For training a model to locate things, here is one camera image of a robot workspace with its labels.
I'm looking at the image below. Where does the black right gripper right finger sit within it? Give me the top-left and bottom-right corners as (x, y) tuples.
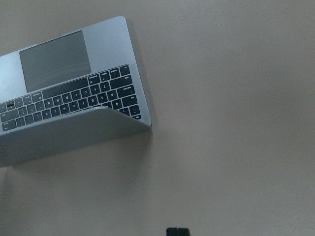
(178, 228), (189, 236)

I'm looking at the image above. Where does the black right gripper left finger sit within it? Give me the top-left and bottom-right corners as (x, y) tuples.
(166, 228), (178, 236)

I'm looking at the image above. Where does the grey laptop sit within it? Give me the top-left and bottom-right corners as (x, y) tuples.
(0, 16), (152, 167)

